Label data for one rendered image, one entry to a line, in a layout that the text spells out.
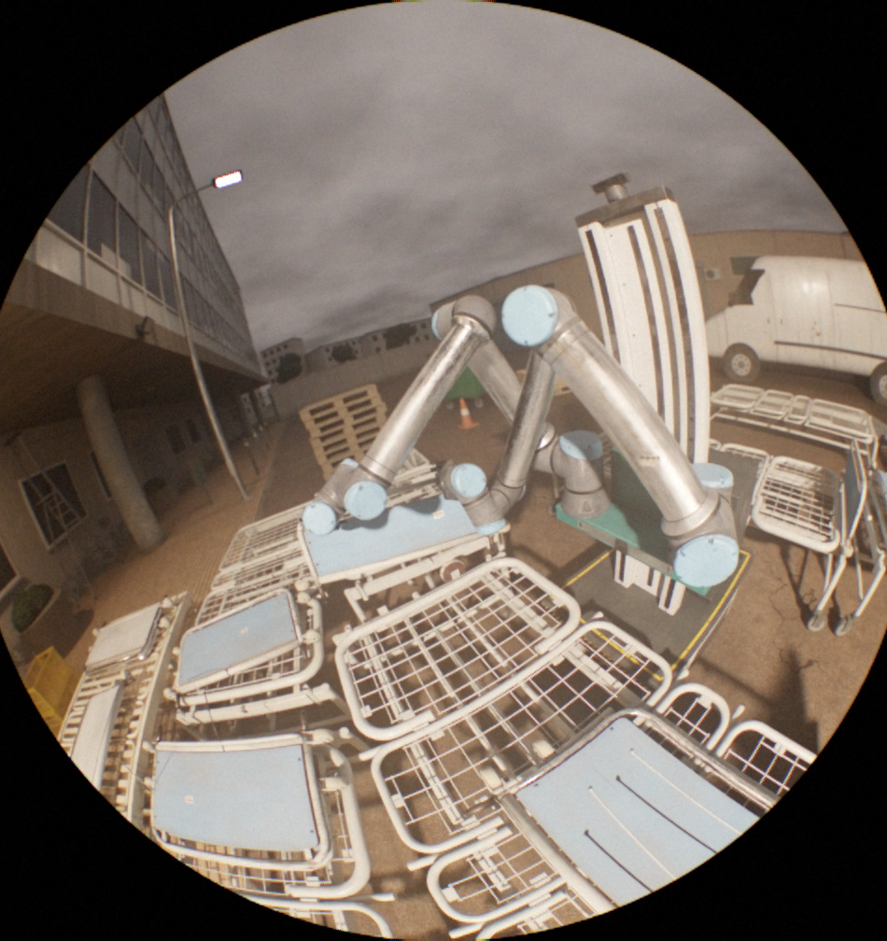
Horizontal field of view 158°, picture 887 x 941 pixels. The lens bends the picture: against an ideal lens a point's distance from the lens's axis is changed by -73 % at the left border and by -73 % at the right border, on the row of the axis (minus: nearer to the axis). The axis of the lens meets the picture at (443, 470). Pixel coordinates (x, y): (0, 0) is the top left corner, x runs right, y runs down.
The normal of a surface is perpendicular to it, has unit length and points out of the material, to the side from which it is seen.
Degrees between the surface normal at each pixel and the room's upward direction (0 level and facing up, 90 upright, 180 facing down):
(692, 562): 94
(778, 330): 89
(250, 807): 8
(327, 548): 82
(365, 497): 93
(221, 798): 8
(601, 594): 0
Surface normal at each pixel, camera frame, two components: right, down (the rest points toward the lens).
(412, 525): 0.29, 0.15
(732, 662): -0.25, -0.90
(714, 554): -0.54, 0.51
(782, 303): -0.81, 0.38
